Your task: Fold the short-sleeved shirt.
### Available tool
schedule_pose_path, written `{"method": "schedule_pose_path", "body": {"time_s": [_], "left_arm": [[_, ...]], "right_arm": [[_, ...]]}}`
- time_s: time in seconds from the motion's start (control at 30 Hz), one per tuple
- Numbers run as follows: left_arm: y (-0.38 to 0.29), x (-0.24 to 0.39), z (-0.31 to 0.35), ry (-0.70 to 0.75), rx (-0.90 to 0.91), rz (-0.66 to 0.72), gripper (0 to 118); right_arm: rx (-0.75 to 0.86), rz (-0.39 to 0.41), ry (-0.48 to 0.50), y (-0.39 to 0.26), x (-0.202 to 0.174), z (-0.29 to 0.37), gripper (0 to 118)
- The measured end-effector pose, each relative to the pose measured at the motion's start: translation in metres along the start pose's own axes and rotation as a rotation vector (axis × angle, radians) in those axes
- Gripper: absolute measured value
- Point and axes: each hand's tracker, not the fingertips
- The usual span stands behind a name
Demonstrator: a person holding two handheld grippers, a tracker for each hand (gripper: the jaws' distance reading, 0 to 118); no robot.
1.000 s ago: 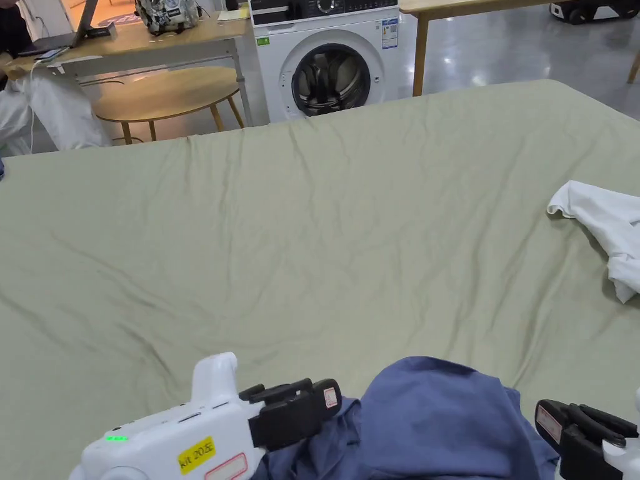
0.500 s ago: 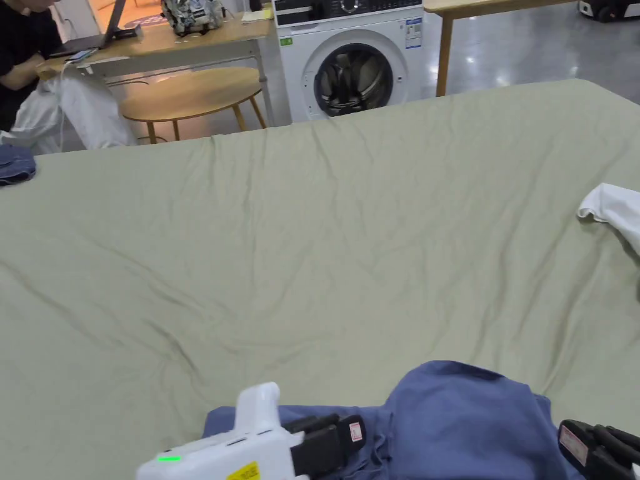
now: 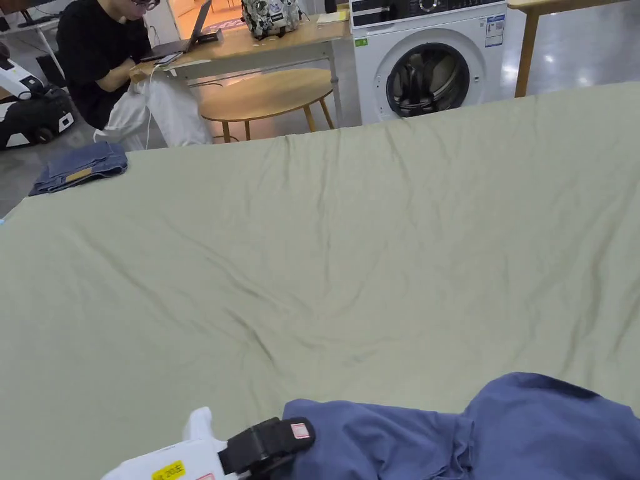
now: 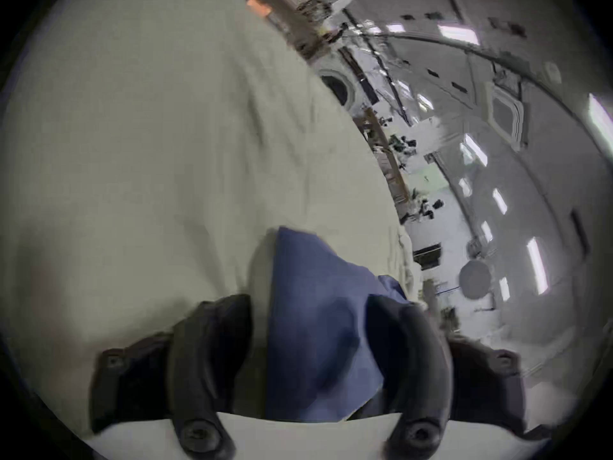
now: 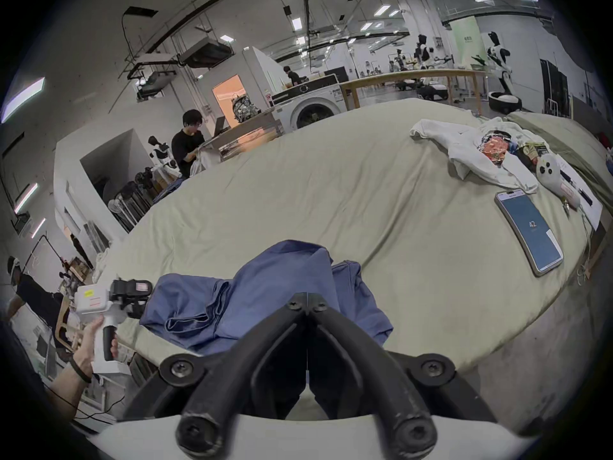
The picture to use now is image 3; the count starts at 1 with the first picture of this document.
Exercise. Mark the dark blue shirt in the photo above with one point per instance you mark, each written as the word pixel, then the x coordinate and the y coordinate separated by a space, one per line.
pixel 525 435

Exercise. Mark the bed with pale green sheet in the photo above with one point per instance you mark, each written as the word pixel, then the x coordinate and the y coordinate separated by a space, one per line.
pixel 320 260

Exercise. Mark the white desk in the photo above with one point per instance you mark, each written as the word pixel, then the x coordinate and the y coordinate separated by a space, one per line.
pixel 35 25

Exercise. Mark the long wooden desk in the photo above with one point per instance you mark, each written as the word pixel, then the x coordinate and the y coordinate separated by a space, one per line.
pixel 280 42

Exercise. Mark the folded blue jeans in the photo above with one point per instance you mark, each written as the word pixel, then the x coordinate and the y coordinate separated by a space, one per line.
pixel 82 167

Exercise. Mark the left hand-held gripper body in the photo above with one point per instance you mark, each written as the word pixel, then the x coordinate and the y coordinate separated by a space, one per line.
pixel 185 457

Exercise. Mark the white washing machine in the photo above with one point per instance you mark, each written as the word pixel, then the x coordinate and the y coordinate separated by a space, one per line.
pixel 430 65

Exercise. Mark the black and white robot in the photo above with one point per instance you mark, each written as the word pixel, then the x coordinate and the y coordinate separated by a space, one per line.
pixel 35 112

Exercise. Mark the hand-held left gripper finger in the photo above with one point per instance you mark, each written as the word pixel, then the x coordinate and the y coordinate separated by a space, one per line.
pixel 280 461
pixel 290 436

